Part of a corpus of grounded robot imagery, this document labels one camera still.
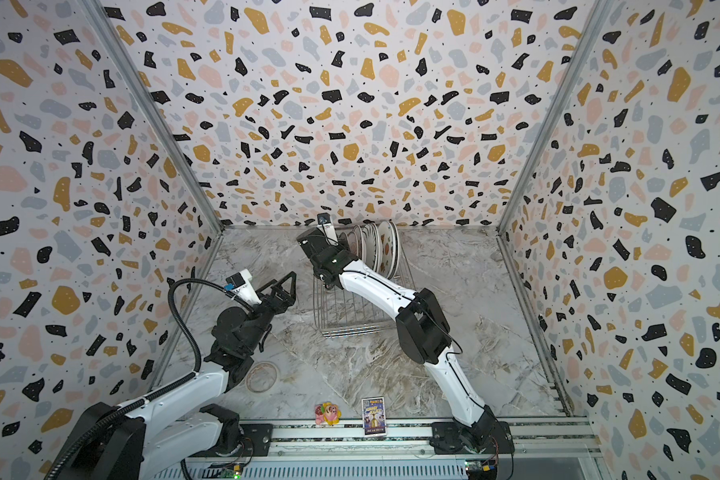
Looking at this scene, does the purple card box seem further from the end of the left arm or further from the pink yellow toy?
the end of the left arm

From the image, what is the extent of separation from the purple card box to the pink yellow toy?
7 centimetres

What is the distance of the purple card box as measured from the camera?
0.76 meters

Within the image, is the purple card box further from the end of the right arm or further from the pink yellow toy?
the end of the right arm

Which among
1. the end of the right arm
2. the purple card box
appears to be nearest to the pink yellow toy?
the purple card box

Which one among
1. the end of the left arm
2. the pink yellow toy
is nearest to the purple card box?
the pink yellow toy

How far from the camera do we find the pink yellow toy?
0.76 meters
